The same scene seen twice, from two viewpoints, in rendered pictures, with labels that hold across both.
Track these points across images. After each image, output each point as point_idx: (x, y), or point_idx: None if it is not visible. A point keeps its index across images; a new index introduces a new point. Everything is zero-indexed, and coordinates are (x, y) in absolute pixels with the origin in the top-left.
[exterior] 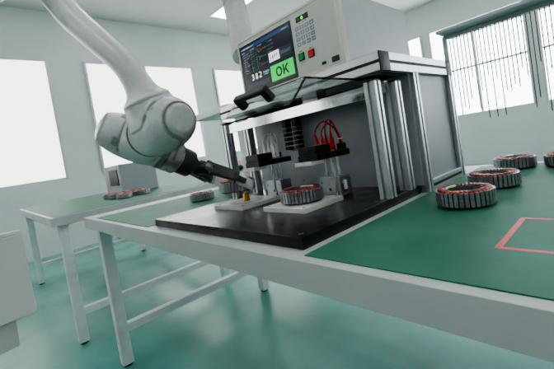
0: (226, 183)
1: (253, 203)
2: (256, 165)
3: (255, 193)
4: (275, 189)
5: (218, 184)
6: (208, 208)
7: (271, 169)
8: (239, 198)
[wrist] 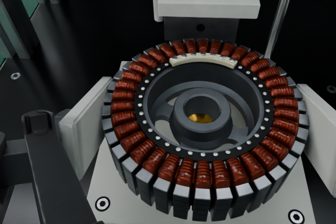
0: (244, 188)
1: (298, 170)
2: None
3: (69, 16)
4: (273, 50)
5: (93, 149)
6: (21, 218)
7: None
8: (40, 57)
